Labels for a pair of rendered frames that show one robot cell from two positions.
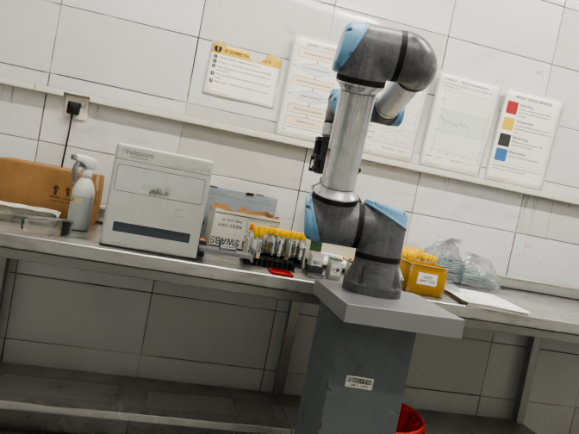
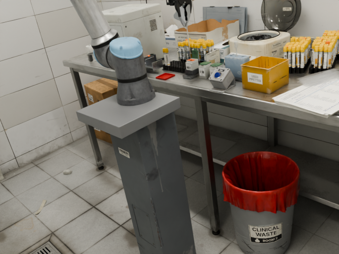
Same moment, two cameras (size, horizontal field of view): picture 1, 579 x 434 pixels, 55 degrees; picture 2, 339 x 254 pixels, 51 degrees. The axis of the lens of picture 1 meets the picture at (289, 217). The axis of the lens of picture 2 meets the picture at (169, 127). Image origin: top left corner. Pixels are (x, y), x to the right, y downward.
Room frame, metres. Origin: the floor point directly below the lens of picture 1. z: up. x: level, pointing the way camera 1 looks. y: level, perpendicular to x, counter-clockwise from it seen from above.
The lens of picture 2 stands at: (0.92, -1.45, 1.40)
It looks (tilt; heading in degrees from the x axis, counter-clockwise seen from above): 26 degrees down; 62
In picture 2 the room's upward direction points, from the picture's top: 9 degrees counter-clockwise
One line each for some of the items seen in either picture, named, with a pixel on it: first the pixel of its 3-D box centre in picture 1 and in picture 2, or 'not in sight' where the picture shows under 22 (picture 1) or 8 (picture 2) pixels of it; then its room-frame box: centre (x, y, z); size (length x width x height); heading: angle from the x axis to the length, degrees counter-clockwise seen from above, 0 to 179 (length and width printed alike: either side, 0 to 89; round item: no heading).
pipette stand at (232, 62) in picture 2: not in sight; (237, 67); (1.89, -0.31, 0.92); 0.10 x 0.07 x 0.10; 104
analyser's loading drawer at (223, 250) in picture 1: (220, 247); (145, 61); (1.70, 0.19, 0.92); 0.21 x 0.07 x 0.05; 102
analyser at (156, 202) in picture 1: (163, 200); (131, 35); (1.75, 0.40, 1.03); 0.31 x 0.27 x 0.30; 102
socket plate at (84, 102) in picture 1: (76, 108); not in sight; (2.15, 0.88, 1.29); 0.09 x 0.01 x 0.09; 102
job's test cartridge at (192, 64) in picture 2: (314, 262); (192, 66); (1.80, -0.11, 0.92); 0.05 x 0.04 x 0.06; 11
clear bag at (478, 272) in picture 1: (478, 270); not in sight; (2.40, -0.85, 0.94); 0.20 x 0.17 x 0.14; 74
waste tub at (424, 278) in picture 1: (420, 276); (265, 74); (1.89, -0.47, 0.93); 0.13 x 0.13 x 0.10; 9
